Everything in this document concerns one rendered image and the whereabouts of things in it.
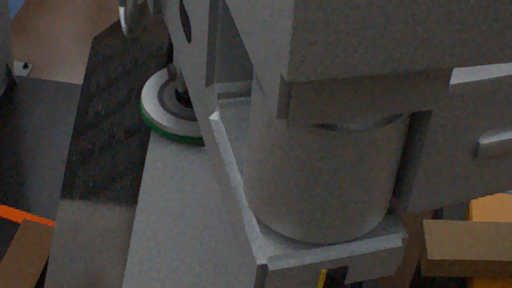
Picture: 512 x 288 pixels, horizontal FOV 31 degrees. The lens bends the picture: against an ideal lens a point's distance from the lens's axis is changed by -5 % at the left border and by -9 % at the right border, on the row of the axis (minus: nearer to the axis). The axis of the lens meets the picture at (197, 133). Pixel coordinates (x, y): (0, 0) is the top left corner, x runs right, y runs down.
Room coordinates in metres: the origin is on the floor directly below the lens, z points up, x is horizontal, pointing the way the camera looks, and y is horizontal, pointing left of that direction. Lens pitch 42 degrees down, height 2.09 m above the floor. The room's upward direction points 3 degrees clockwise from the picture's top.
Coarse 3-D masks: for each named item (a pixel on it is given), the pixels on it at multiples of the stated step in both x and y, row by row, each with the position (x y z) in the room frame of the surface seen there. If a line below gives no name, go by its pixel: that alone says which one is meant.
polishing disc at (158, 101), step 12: (156, 84) 1.51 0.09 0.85; (168, 84) 1.51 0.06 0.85; (144, 96) 1.47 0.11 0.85; (156, 96) 1.48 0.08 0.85; (168, 96) 1.48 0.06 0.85; (144, 108) 1.44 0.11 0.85; (156, 108) 1.44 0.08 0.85; (168, 108) 1.44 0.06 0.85; (180, 108) 1.44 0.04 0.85; (156, 120) 1.41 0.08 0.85; (168, 120) 1.41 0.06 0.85; (180, 120) 1.41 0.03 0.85; (192, 120) 1.41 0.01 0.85; (180, 132) 1.38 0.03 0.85; (192, 132) 1.38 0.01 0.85
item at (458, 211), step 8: (504, 192) 1.36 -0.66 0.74; (440, 208) 1.31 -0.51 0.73; (448, 208) 1.30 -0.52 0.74; (456, 208) 1.30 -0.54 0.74; (464, 208) 1.30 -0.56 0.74; (432, 216) 1.37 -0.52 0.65; (440, 216) 1.29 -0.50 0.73; (448, 216) 1.28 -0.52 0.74; (456, 216) 1.28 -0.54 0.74; (464, 216) 1.28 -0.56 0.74; (416, 264) 1.37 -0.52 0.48; (416, 272) 1.35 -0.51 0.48; (416, 280) 1.32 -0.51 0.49; (424, 280) 1.26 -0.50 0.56; (432, 280) 1.17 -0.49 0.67; (440, 280) 1.11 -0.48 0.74; (448, 280) 1.11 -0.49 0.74; (456, 280) 1.11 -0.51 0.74; (464, 280) 1.11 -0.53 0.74
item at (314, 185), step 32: (256, 96) 0.82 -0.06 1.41; (256, 128) 0.81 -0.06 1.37; (288, 128) 0.77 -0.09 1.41; (320, 128) 0.75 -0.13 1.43; (352, 128) 0.75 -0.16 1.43; (384, 128) 0.76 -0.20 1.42; (256, 160) 0.80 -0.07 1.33; (288, 160) 0.76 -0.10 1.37; (320, 160) 0.75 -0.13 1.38; (352, 160) 0.75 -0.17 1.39; (384, 160) 0.77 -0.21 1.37; (256, 192) 0.79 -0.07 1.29; (288, 192) 0.76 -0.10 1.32; (320, 192) 0.75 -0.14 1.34; (352, 192) 0.75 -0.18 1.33; (384, 192) 0.78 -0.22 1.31; (288, 224) 0.76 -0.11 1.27; (320, 224) 0.75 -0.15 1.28; (352, 224) 0.75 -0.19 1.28
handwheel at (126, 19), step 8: (120, 0) 1.31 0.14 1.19; (128, 0) 1.26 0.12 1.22; (136, 0) 1.27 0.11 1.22; (120, 8) 1.36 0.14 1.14; (128, 8) 1.26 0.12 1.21; (136, 8) 1.26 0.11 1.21; (120, 16) 1.35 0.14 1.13; (128, 16) 1.26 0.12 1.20; (136, 16) 1.26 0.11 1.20; (128, 24) 1.26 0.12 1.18; (136, 24) 1.26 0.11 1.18; (128, 32) 1.27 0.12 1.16
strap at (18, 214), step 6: (0, 210) 1.91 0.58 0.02; (6, 210) 1.91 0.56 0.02; (12, 210) 1.91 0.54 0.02; (18, 210) 1.91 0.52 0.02; (0, 216) 1.88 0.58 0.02; (6, 216) 1.88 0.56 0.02; (12, 216) 1.89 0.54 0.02; (18, 216) 1.89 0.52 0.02; (24, 216) 1.89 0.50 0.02; (30, 216) 1.89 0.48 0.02; (36, 216) 1.89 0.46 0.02; (42, 222) 1.87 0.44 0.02; (48, 222) 1.87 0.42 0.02; (54, 222) 1.88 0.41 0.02
